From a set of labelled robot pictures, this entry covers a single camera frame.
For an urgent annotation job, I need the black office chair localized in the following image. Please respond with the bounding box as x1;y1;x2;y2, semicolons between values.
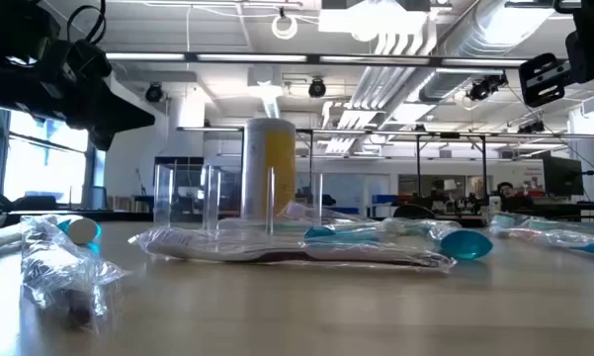
392;203;437;222

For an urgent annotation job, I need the white yellow wipes canister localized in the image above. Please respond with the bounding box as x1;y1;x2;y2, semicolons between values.
240;117;297;222

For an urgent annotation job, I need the green toothbrush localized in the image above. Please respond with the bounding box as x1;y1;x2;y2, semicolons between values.
490;211;594;234
381;216;464;239

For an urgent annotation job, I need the black station frame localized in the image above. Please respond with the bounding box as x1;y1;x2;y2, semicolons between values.
413;132;489;200

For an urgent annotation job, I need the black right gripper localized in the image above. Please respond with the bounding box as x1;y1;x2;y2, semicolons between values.
518;9;594;108

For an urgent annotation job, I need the long ceiling light bar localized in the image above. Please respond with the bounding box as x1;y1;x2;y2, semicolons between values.
103;50;530;69

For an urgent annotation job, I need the white cable coil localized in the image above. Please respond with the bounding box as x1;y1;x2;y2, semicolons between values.
270;13;299;42

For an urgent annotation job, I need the teal mouthwash bottle white cap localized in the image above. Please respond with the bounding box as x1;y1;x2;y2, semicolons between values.
438;228;494;262
55;215;103;247

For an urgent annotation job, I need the black computer monitor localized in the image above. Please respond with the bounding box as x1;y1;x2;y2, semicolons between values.
542;155;585;197

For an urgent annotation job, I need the purple toothbrush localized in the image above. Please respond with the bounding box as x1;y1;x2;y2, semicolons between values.
19;214;130;330
127;225;458;274

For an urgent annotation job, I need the clear acrylic organizer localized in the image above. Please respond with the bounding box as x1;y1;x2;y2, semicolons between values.
151;162;323;236

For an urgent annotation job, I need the black ceiling camera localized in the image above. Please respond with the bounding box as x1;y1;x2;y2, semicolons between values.
144;82;165;104
467;72;509;103
307;77;327;99

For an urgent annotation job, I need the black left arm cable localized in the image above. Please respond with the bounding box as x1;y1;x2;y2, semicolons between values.
66;0;108;48

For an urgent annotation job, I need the silver ventilation duct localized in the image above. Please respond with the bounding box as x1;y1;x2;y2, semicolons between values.
348;0;557;113

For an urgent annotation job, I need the person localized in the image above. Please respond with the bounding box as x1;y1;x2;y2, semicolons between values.
495;180;521;201

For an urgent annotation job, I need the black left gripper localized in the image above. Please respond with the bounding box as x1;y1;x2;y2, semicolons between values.
0;29;157;152

